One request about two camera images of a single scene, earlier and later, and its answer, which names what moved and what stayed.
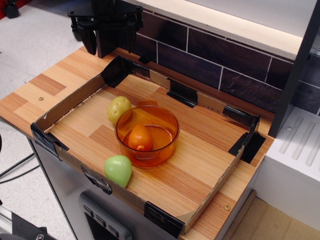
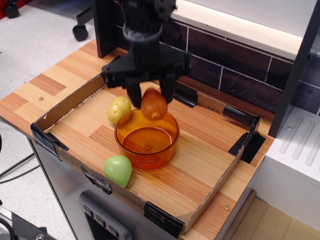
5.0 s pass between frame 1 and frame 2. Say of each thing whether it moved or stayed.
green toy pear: stayed
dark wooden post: stayed
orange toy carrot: moved
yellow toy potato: stayed
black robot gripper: moved
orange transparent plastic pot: stayed
